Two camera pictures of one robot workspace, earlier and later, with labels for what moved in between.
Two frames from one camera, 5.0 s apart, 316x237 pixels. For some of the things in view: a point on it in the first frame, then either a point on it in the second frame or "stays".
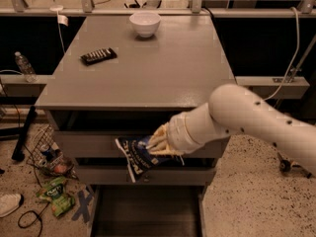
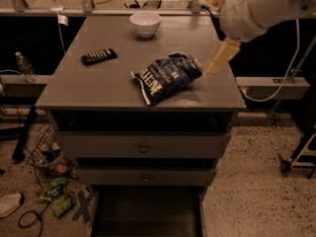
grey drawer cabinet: [118, 77] stays
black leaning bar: [19, 150] stays
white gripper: [177, 131] -> [237, 16]
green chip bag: [55, 192] stays
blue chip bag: [139, 161] -> [166, 75]
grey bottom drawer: [147, 210] stays
